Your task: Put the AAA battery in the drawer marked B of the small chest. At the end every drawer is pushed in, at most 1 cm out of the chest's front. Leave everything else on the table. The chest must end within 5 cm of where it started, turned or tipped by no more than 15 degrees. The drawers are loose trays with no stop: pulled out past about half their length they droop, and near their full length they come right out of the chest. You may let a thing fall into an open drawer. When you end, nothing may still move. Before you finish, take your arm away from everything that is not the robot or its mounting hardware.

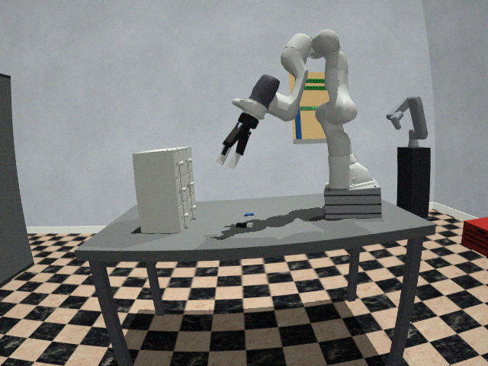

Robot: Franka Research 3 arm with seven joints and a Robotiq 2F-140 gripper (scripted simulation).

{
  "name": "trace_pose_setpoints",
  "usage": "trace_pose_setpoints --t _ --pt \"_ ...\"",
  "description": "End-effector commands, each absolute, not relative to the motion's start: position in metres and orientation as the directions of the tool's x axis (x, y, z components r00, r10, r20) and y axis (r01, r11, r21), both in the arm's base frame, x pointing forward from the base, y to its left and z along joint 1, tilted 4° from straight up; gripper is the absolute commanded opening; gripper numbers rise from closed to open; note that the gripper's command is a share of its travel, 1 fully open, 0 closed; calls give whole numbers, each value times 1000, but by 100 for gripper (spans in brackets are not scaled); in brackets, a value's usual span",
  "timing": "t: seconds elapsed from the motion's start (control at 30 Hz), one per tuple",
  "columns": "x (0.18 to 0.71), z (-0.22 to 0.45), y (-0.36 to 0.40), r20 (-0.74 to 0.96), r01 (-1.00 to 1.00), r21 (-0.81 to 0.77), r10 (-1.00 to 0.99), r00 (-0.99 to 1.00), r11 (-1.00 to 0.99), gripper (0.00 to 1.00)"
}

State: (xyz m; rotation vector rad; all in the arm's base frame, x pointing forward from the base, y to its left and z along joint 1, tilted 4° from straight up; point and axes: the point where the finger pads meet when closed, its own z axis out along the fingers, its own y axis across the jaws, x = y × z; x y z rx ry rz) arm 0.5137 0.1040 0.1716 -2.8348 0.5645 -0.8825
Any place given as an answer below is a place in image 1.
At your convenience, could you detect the white chest of drawers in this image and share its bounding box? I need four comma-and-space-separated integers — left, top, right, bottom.
132, 146, 194, 233

